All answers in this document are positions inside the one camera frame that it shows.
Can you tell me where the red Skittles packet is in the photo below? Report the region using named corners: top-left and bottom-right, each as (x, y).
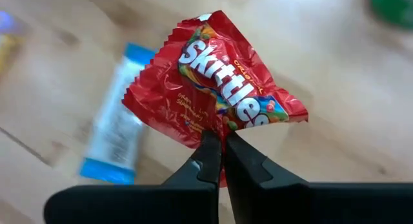
top-left (121, 10), bottom-right (309, 188)

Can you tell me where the yellow sour candy packet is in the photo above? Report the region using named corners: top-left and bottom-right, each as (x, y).
top-left (0, 33), bottom-right (23, 76)

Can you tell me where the blue silver candy bar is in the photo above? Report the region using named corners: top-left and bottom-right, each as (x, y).
top-left (79, 42), bottom-right (157, 186)
top-left (0, 9), bottom-right (17, 36)

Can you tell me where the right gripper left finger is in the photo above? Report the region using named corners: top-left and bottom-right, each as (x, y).
top-left (43, 130), bottom-right (223, 224)

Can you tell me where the green soda can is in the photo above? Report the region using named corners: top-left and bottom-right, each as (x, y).
top-left (369, 0), bottom-right (413, 30)

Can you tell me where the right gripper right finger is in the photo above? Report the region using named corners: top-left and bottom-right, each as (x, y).
top-left (224, 132), bottom-right (413, 224)

